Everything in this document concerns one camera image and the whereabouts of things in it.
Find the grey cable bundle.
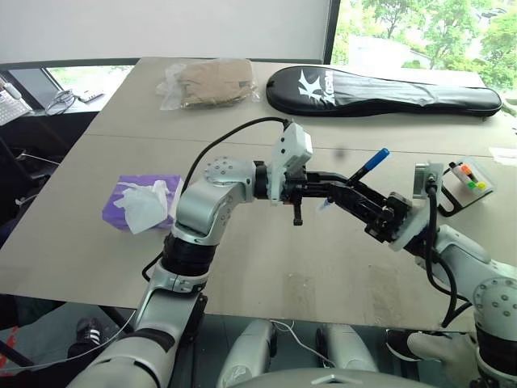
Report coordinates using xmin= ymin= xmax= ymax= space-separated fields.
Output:
xmin=44 ymin=89 xmax=77 ymax=117

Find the dark window frame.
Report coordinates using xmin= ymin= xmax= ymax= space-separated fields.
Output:
xmin=322 ymin=0 xmax=341 ymax=65

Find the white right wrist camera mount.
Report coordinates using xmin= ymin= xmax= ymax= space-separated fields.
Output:
xmin=389 ymin=161 xmax=445 ymax=252

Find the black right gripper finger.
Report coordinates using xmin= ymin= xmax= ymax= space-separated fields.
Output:
xmin=334 ymin=199 xmax=384 ymax=232
xmin=328 ymin=181 xmax=392 ymax=216

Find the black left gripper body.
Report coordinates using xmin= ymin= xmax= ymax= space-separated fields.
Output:
xmin=281 ymin=169 xmax=310 ymax=227

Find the white keyboard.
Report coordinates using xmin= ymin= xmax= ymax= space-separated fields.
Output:
xmin=0 ymin=91 xmax=32 ymax=127

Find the white paper sheet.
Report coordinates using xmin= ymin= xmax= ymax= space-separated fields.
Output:
xmin=487 ymin=145 xmax=517 ymax=163

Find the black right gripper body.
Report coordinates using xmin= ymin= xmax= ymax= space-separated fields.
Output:
xmin=364 ymin=192 xmax=414 ymax=245

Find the black office chair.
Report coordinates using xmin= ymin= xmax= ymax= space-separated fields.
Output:
xmin=0 ymin=133 xmax=62 ymax=247

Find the dark laptop screen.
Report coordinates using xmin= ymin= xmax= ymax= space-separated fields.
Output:
xmin=6 ymin=66 xmax=62 ymax=110

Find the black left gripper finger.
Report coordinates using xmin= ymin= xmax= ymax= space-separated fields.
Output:
xmin=305 ymin=171 xmax=357 ymax=188
xmin=304 ymin=183 xmax=337 ymax=203

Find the purple tissue pack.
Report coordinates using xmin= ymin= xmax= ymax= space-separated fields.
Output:
xmin=100 ymin=173 xmax=183 ymax=235

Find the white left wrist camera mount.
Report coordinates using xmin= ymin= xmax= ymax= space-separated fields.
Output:
xmin=268 ymin=122 xmax=314 ymax=208

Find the thin white cable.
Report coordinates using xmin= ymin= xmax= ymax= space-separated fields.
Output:
xmin=0 ymin=309 xmax=137 ymax=369

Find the black shoe with white stripes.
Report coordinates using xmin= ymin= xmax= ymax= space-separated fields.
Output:
xmin=67 ymin=316 xmax=109 ymax=358

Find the black racket bag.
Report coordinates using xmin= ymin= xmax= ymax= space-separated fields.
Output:
xmin=265 ymin=64 xmax=504 ymax=120

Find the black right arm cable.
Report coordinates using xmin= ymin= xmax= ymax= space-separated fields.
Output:
xmin=422 ymin=173 xmax=474 ymax=329

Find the clear bag with brown cloth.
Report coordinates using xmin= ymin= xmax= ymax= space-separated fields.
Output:
xmin=155 ymin=57 xmax=263 ymax=112

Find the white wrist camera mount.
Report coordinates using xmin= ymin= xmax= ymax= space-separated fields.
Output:
xmin=268 ymin=122 xmax=314 ymax=208
xmin=389 ymin=161 xmax=445 ymax=252

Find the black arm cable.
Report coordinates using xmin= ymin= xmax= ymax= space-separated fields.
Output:
xmin=422 ymin=173 xmax=474 ymax=329
xmin=140 ymin=116 xmax=292 ymax=284

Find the silver rounded robot leg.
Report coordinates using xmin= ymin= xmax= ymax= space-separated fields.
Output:
xmin=315 ymin=323 xmax=380 ymax=373
xmin=216 ymin=318 xmax=279 ymax=388

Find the clear plastic marker box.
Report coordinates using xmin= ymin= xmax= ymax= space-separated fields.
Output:
xmin=447 ymin=156 xmax=497 ymax=200

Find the dark table leg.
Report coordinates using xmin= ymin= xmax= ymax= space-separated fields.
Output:
xmin=98 ymin=306 xmax=135 ymax=334

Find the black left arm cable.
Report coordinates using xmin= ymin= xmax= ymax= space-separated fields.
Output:
xmin=140 ymin=116 xmax=292 ymax=284

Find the black pen with blue cap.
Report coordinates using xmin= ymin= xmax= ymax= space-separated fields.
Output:
xmin=317 ymin=147 xmax=392 ymax=212

